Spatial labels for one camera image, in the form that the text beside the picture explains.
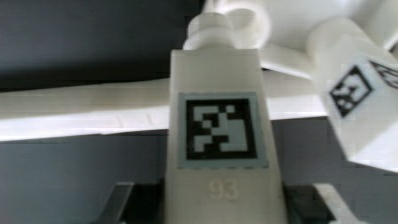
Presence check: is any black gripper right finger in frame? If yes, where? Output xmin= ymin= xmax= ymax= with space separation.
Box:
xmin=285 ymin=183 xmax=370 ymax=224

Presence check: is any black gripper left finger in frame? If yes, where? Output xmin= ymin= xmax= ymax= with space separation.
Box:
xmin=91 ymin=182 xmax=164 ymax=224

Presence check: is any white chair leg block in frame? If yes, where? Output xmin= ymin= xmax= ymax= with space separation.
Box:
xmin=165 ymin=12 xmax=288 ymax=224

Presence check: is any white chair leg with tag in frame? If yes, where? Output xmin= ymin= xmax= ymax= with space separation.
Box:
xmin=308 ymin=18 xmax=398 ymax=173

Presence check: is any white chair seat part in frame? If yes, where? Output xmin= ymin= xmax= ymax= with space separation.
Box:
xmin=203 ymin=0 xmax=398 ymax=78

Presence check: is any white U-shaped fence frame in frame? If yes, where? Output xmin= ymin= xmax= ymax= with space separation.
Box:
xmin=0 ymin=71 xmax=327 ymax=142

